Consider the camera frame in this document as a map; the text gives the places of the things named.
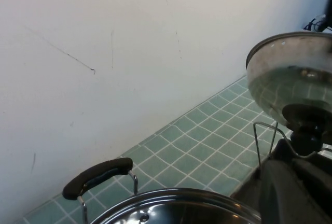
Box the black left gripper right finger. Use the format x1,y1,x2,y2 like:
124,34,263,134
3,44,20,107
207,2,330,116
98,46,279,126
298,153,332,224

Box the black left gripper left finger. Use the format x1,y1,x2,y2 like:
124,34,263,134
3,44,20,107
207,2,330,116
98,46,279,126
260,156,303,224

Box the stainless steel lid black knob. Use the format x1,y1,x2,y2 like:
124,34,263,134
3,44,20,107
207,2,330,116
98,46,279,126
245,31,332,158

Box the dark grey lid rack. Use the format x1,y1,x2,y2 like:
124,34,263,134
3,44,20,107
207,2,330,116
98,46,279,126
230,121,332,201

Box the teal checked tablecloth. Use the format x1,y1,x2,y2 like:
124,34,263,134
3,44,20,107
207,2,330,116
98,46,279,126
15,75,288,224

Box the stainless steel pot black handles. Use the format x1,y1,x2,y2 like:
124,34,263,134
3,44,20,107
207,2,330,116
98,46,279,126
62,157,261,224

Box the wire bundle white connector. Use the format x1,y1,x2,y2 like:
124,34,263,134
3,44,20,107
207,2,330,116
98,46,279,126
303,13,328,32

